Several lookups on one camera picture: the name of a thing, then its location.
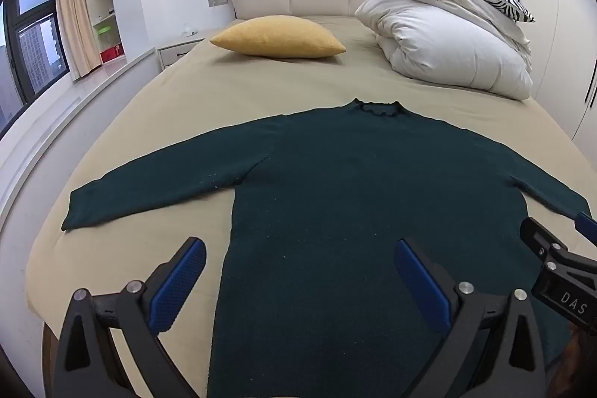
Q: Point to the wall switch panel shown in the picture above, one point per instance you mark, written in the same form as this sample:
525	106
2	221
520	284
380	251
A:
217	0

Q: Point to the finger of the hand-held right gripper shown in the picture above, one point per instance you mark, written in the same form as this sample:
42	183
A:
586	228
536	235

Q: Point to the dark green sweater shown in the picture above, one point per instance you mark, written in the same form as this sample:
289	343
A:
326	193

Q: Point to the white duvet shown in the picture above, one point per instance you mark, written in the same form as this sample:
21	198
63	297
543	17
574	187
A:
443	39

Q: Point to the white window ledge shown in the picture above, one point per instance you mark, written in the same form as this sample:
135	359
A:
70	109

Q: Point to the bed with beige sheet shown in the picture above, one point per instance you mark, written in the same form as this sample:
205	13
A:
280	90

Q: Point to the yellow pillow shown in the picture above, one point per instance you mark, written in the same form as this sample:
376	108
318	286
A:
280	36

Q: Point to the beige curtain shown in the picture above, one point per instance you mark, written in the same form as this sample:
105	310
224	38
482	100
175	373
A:
74	6

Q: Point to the white wardrobe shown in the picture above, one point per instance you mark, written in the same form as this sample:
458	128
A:
555	6

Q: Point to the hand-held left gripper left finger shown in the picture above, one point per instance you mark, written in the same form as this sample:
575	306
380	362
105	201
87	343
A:
179	286

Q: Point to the red box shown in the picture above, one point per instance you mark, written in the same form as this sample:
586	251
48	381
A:
112	54

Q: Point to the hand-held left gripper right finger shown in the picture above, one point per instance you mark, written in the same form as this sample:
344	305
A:
422	286

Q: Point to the black framed window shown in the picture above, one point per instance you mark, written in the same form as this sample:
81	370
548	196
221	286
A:
35	34

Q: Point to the white nightstand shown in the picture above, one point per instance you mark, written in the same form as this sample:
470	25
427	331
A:
175	53

